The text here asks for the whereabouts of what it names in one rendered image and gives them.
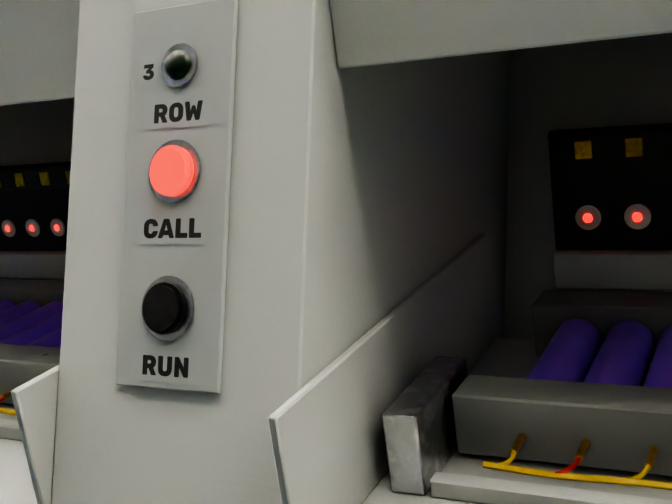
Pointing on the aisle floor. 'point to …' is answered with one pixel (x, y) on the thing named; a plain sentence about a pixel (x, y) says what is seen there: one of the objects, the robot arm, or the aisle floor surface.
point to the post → (269, 240)
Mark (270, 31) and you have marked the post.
